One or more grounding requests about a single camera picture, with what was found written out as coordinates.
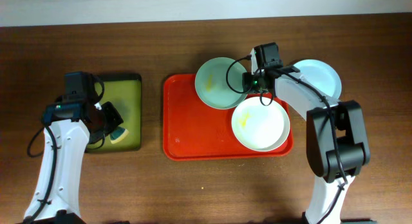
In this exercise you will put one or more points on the red plastic tray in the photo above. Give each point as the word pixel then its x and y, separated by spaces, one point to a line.
pixel 194 131

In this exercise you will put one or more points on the white plate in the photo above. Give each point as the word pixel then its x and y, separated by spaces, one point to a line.
pixel 260 128

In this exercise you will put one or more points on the light green plate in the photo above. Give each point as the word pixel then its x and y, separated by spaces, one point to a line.
pixel 211 86

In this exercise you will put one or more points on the light blue plate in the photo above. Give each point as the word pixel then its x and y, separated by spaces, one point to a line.
pixel 321 75

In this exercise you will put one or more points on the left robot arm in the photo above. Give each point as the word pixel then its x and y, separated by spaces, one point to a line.
pixel 70 124

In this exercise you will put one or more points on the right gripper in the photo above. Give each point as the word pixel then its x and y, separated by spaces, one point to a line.
pixel 252 80

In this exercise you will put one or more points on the green and yellow sponge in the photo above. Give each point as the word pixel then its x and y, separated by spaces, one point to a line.
pixel 118 135

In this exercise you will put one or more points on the black tray with soapy water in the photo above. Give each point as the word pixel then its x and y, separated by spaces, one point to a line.
pixel 124 91

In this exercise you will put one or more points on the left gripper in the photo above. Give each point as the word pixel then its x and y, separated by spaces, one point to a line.
pixel 112 118

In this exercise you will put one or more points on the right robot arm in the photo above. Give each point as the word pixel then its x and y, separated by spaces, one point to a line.
pixel 336 140

